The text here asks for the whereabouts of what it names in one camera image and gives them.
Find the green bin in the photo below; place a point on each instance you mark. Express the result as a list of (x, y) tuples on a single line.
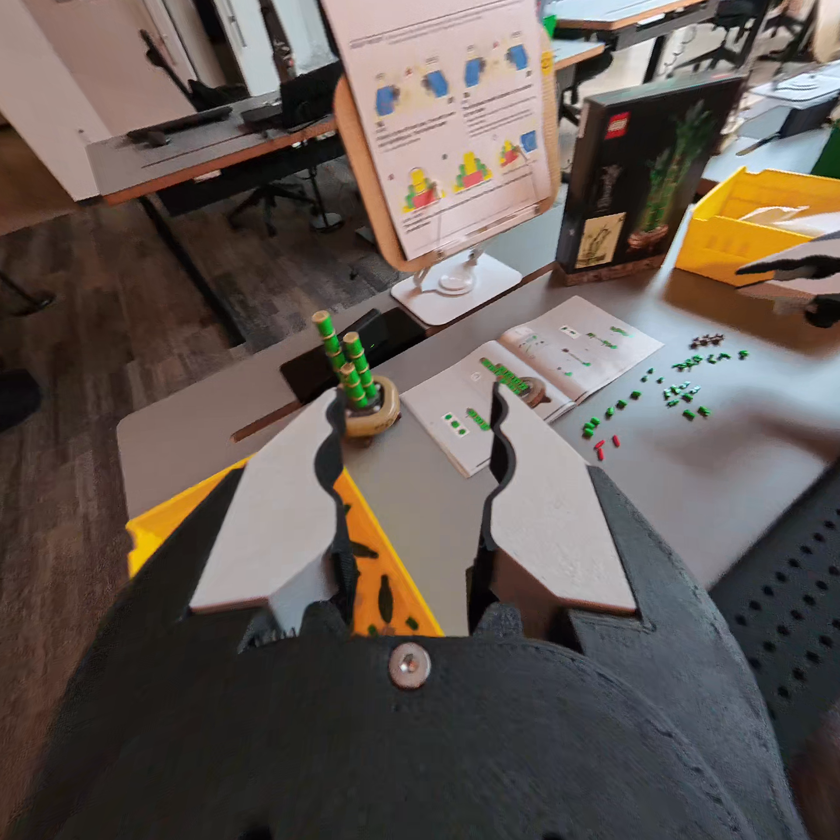
[(827, 151)]

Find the yellow smiley sticker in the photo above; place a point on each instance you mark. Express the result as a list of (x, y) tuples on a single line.
[(547, 62)]

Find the grey background desk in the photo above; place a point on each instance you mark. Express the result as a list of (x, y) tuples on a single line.
[(197, 157)]

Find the black perforated panel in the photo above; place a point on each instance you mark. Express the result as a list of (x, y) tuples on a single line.
[(787, 623)]

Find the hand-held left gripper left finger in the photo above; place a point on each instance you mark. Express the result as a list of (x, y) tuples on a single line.
[(269, 525)]

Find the black office chair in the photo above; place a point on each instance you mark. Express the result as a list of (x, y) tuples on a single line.
[(275, 197)]

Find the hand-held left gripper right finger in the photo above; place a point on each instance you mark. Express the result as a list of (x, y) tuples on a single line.
[(558, 525)]

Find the wooden edged background desk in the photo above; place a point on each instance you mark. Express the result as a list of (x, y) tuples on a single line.
[(630, 13)]

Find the paper bags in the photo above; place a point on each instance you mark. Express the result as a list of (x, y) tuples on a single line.
[(768, 215)]

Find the pile of dark green leaves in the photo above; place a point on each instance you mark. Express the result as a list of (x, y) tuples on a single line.
[(385, 594)]

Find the printed instruction sheet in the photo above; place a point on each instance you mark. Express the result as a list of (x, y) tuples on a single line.
[(426, 98)]

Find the black lego set box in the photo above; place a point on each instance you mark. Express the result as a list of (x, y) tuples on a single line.
[(610, 197)]

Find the open instruction booklet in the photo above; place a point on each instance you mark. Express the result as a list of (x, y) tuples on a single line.
[(610, 354)]

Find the cluster of green clips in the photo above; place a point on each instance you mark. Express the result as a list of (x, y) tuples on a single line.
[(687, 397)]

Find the black monitor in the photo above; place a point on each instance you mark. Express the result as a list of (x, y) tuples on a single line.
[(312, 95)]

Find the yellow plastic bin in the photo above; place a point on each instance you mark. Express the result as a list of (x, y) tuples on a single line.
[(722, 243), (374, 512)]

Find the row of green cylinders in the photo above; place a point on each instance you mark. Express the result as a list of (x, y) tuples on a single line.
[(589, 430)]

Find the bamboo model in brown pot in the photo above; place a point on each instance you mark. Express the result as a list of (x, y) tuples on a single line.
[(377, 420)]

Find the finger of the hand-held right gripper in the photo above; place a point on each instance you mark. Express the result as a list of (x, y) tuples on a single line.
[(807, 289), (820, 249)]

